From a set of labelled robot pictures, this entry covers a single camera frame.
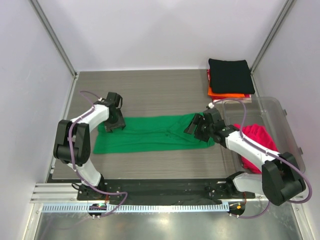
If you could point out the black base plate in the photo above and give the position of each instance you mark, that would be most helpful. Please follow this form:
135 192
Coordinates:
175 192

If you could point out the pink t shirt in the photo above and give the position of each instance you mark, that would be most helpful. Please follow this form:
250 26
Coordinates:
259 134

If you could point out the aluminium frame post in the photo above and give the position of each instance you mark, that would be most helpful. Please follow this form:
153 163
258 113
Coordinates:
284 12
52 35

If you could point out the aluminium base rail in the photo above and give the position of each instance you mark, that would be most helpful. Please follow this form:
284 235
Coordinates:
67 192

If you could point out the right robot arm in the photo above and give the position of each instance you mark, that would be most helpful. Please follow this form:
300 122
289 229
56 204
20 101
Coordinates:
280 179

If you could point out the black folded t shirt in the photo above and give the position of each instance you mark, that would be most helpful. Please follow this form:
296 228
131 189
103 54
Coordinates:
230 77

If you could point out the right aluminium frame post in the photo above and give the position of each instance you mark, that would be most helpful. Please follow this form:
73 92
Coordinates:
284 12

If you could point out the clear plastic bin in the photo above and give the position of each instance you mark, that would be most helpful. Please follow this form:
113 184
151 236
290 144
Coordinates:
266 112

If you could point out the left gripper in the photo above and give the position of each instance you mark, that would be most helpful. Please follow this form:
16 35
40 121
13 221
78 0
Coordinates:
120 123

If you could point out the white slotted cable duct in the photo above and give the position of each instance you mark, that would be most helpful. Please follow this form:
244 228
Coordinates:
98 208

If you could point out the left aluminium frame post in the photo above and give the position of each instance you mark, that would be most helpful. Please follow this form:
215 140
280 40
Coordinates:
52 35

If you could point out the orange folded t shirt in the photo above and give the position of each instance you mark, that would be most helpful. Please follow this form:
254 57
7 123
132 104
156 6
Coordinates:
214 95

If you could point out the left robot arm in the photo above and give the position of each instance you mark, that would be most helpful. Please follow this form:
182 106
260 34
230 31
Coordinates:
72 144

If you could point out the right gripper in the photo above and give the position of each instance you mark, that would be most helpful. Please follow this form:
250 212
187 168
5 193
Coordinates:
198 119

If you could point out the green t shirt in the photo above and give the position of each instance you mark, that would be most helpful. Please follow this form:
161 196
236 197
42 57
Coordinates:
149 134

